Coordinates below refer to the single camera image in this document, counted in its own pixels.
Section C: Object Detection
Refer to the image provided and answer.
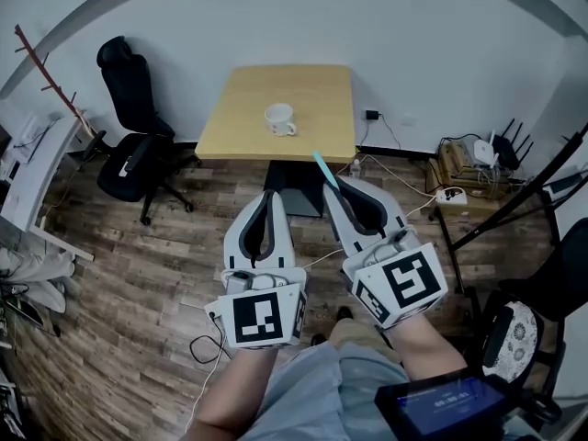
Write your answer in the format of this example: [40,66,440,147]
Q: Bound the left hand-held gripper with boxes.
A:
[205,189,308,351]

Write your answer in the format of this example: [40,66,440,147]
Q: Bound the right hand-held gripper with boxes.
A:
[322,175,449,330]

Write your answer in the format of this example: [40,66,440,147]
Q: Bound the teal straw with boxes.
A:
[311,150,341,197]

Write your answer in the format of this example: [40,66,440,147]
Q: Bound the white mug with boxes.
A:
[264,103,299,137]

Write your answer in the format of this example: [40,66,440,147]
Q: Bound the person's right forearm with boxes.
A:
[383,312,469,381]

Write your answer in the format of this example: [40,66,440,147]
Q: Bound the person's left forearm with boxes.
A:
[183,345,282,441]

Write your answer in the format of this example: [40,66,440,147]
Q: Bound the white power strip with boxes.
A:
[435,187,469,206]

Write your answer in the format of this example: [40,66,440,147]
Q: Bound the brown cardboard box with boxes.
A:
[426,139,504,201]

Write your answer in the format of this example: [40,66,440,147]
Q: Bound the person's tan trousers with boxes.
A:
[328,318,392,352]

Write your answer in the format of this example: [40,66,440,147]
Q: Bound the white router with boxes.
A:
[472,130,501,170]

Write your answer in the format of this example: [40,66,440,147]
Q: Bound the black tripod stand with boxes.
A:
[435,121,588,293]

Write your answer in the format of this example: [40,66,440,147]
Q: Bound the black router with antennas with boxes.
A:
[491,119,535,171]

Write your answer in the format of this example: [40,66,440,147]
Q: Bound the person's light blue shirt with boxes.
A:
[245,341,411,441]

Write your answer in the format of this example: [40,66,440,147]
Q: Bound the black office chair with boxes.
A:
[95,35,203,227]

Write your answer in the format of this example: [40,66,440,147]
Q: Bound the patterned seat cushion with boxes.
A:
[481,303,539,384]

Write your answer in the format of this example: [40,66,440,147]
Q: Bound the black tablet with screen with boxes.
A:
[374,373,510,441]

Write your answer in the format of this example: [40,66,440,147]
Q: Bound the grey cloth pile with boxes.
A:
[0,244,77,314]

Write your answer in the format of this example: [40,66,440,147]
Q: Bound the white desk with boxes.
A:
[0,116,96,262]

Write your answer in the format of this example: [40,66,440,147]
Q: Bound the wooden coat rack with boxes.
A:
[13,24,100,141]

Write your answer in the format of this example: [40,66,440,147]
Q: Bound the black table pedestal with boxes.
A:
[264,159,330,220]

